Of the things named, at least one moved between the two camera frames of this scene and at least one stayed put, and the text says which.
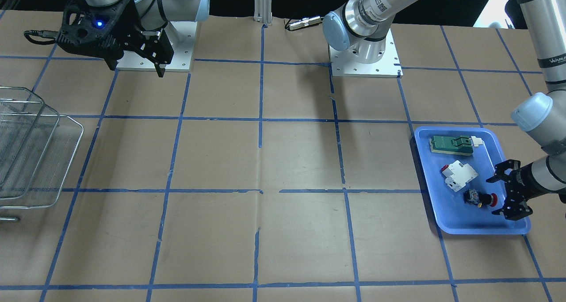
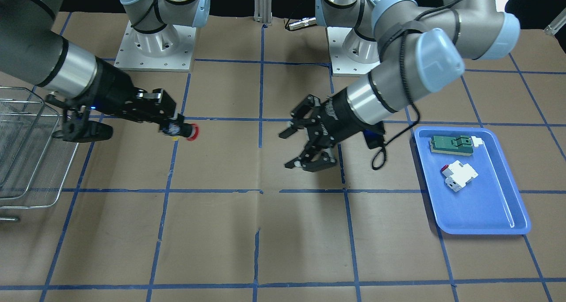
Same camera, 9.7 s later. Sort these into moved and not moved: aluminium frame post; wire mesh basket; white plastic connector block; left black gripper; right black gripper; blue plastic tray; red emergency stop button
Moved: red emergency stop button; right black gripper; left black gripper
Not moved: aluminium frame post; white plastic connector block; blue plastic tray; wire mesh basket
